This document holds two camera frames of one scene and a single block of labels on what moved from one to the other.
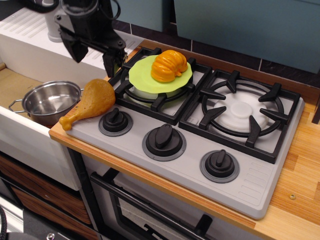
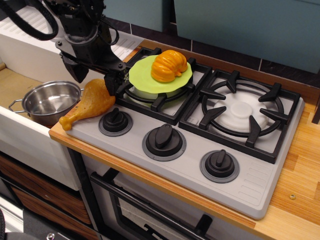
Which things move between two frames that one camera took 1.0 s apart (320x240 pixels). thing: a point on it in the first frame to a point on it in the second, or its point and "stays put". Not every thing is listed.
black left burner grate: x=168 y=107 stays put
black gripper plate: x=78 y=33 to x=108 y=60
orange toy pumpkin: x=167 y=64 stays put
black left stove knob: x=115 y=123 stays put
